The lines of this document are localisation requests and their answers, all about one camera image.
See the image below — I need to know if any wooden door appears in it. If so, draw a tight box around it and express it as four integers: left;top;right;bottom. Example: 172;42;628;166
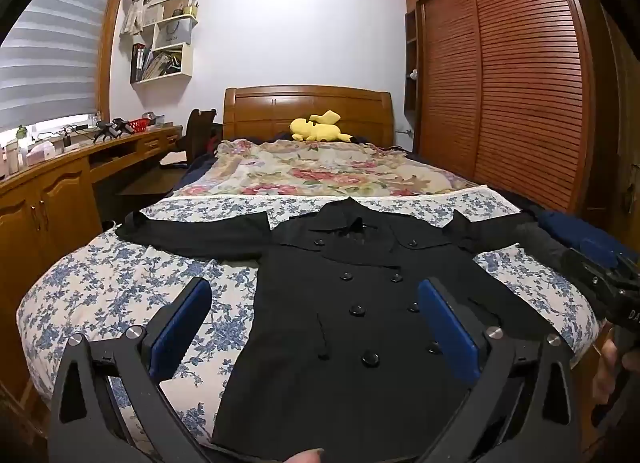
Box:
600;8;640;244

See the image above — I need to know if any wooden desk cabinet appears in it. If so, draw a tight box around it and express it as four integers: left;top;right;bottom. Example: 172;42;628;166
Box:
0;124;186;394

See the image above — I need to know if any yellow plush toy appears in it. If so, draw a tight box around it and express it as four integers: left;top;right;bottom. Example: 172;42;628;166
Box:
291;111;351;142

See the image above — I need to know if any wooden window frame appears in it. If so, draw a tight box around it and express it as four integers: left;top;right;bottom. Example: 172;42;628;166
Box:
96;0;132;120

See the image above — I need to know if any black mechanical tool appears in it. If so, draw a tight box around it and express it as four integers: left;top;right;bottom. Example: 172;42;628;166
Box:
92;118;132;144

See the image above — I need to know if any row of books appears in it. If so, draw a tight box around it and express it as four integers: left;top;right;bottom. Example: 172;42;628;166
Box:
131;43;183;82

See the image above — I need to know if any wooden bed headboard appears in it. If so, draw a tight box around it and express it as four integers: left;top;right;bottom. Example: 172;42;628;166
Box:
223;86;396;148

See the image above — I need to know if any navy blue cloth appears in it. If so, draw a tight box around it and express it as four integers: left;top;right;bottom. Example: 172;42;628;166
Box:
537;210;623;266

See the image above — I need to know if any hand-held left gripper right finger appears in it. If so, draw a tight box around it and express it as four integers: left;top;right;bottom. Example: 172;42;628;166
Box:
417;277;583;463

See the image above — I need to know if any pink tissue box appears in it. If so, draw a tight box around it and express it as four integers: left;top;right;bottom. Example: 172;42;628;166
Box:
26;142;55;166

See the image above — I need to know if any blue floral bed sheet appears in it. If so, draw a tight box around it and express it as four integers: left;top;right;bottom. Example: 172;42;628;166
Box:
17;185;601;444

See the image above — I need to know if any white paper shopping bag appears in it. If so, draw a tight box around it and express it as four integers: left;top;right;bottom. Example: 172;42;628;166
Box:
152;15;193;51

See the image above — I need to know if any grey striped window blind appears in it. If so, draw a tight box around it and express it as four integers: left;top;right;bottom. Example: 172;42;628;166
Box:
0;0;123;131

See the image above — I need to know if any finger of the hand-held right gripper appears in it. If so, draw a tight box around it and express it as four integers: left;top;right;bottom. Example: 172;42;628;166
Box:
562;248;603;316

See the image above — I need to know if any red floral blanket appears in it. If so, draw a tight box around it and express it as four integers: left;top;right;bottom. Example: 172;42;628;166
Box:
172;139;488;198

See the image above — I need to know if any navy blue bed cover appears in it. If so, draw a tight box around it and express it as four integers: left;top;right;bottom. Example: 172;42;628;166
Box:
170;150;221;194

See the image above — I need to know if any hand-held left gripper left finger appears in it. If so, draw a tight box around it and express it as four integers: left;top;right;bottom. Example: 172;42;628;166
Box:
50;277;213;463

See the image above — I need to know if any person's right hand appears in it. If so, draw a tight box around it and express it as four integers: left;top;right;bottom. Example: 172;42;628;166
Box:
591;338;622;426

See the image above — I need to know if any wooden louvered wardrobe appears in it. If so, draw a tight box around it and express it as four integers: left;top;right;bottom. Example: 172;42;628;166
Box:
404;0;601;224

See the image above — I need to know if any white wall shelf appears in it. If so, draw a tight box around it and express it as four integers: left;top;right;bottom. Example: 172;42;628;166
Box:
119;0;198;84

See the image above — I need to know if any dark wooden chair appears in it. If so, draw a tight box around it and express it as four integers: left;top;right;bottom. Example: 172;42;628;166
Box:
175;108;218;164

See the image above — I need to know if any black button coat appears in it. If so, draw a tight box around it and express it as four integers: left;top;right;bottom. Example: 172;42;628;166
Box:
116;197;571;449

